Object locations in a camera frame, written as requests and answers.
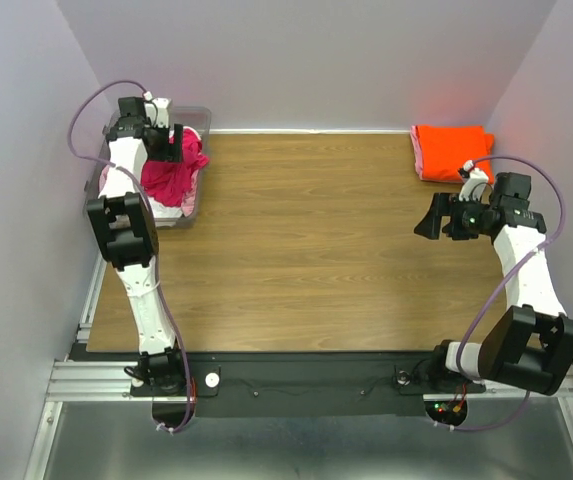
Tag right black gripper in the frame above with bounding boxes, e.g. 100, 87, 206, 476
412, 191, 490, 240

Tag magenta t shirt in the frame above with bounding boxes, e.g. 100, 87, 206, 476
141, 127, 210, 209

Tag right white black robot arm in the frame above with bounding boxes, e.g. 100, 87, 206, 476
414, 166, 573, 396

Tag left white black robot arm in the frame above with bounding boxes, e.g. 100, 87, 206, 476
86, 92, 189, 394

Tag clear plastic bin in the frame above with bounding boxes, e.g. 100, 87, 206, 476
86, 97, 210, 232

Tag white t shirt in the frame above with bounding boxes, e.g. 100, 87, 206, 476
151, 201, 183, 221

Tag folded orange t shirt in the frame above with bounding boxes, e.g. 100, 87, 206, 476
421, 125, 495, 183

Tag folded pink t shirt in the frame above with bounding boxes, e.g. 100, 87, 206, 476
410, 125, 425, 180

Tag small circuit board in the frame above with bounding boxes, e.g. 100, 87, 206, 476
431, 400, 467, 422

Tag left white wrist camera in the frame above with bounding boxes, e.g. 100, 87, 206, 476
142, 91, 172, 128

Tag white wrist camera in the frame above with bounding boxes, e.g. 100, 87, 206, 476
458, 160, 490, 201
142, 91, 172, 128

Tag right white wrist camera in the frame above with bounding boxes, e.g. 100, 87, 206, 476
458, 160, 490, 201

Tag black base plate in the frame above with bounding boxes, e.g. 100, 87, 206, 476
72, 346, 465, 428

